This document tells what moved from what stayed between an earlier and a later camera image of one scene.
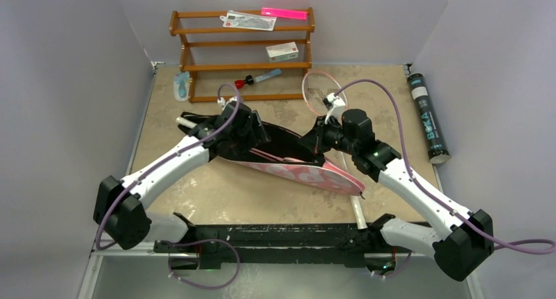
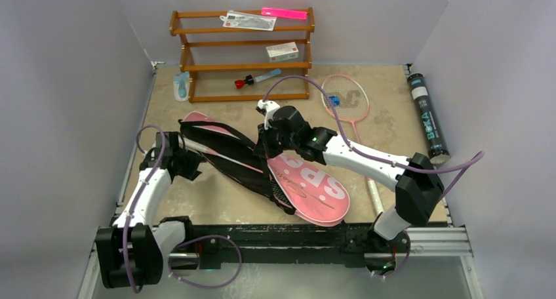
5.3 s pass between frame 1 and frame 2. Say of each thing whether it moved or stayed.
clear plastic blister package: stayed
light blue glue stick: stayed
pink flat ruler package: stayed
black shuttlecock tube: stayed
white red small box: stayed
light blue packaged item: stayed
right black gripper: moved
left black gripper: moved
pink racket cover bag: moved
